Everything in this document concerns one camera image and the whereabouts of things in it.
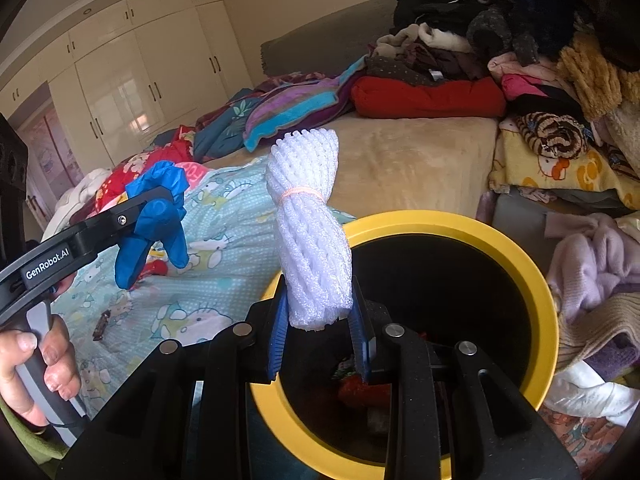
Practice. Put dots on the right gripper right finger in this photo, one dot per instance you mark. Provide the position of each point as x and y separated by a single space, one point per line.
450 402

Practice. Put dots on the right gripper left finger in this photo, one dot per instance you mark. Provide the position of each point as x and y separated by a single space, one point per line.
182 413

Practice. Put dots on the blue rubber glove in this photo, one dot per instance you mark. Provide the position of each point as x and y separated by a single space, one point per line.
159 221

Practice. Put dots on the white foam net sleeve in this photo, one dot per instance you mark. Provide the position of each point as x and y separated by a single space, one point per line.
314 253

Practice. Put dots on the green sleeve forearm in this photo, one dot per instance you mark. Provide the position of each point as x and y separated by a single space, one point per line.
42 444

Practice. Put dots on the yellow rimmed trash bin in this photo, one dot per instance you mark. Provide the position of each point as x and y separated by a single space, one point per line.
278 413

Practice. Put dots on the dark green snack wrapper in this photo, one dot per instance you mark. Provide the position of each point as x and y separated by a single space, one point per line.
101 325

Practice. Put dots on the pink cartoon blanket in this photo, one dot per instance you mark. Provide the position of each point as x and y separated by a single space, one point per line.
194 174

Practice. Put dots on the red floral quilt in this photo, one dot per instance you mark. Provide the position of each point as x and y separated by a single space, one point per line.
178 149

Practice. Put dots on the lavender fleece garment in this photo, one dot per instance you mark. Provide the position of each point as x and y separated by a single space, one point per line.
593 256

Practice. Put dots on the light blue cartoon blanket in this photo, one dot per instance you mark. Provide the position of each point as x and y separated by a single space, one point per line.
229 227

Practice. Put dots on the blue leaf print quilt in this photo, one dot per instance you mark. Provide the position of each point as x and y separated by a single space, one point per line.
220 133

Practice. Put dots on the white wardrobe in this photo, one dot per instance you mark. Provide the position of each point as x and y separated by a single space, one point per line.
118 72

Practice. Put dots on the yellow cartoon blanket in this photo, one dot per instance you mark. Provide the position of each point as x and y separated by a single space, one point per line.
515 164

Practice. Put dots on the purple striped pillow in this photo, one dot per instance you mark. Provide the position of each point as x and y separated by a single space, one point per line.
305 105

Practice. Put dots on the grey bed headboard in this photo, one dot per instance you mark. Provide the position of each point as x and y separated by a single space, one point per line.
331 43

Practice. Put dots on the pile of dark clothes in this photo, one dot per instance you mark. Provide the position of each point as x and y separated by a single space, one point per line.
595 42

